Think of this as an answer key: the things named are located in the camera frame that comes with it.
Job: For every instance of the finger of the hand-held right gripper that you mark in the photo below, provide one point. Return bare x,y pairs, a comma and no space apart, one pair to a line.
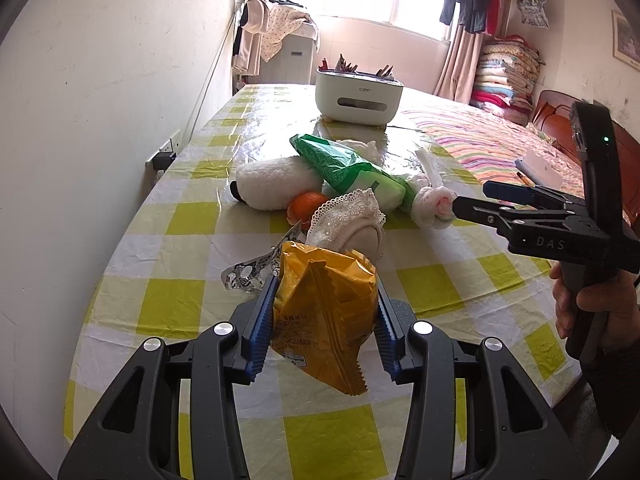
510,191
480,210

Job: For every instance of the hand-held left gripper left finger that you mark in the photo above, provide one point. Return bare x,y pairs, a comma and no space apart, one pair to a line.
260,330

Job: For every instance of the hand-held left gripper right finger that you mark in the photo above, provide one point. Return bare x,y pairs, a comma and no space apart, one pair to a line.
387,335

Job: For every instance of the white knotted plastic bag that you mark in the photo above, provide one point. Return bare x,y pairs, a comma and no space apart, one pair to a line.
430,205

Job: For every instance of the yellow snack packet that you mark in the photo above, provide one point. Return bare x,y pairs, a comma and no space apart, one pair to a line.
320,310

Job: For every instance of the orange peel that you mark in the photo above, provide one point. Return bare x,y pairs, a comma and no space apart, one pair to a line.
305,205

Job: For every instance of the person's right hand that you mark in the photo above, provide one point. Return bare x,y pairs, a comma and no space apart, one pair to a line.
620,310

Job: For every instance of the bed with striped sheet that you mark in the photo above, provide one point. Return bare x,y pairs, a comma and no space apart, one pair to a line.
480,145

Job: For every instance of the silver foil wrapper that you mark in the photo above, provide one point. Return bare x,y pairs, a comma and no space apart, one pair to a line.
245,275

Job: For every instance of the wooden bed headboard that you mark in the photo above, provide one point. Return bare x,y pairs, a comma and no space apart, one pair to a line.
555,115

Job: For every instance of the stack of folded quilts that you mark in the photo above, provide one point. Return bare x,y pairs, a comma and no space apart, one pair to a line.
505,80

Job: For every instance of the white lace cloth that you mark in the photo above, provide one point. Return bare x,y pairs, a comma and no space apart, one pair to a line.
345,215

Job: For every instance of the pink curtain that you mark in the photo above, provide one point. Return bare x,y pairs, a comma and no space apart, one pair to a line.
460,65

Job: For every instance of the yellow checked tablecloth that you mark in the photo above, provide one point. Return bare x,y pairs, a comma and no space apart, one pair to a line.
175,220

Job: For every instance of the green plastic packet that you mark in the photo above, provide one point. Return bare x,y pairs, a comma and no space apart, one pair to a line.
340,165

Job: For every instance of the white plush toy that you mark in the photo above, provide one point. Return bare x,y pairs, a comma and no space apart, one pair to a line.
280,180

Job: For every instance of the white desk organizer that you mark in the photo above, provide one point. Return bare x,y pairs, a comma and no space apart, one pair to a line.
357,102

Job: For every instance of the bunch of pens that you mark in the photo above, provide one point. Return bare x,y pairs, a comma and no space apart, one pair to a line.
350,66

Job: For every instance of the black power adapter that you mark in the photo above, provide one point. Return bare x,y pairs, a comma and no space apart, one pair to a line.
164,161

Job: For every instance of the white appliance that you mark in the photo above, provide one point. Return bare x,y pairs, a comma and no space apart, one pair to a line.
295,60

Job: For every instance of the dotted white cloth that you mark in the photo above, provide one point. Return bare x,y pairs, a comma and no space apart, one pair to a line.
285,25

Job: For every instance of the white draped clothes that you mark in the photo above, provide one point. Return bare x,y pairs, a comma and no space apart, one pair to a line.
250,30

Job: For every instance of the framed wall picture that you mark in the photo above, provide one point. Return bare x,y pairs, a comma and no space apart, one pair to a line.
627,40

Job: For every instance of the white wall socket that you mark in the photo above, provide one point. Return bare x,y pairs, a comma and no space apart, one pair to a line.
167,145

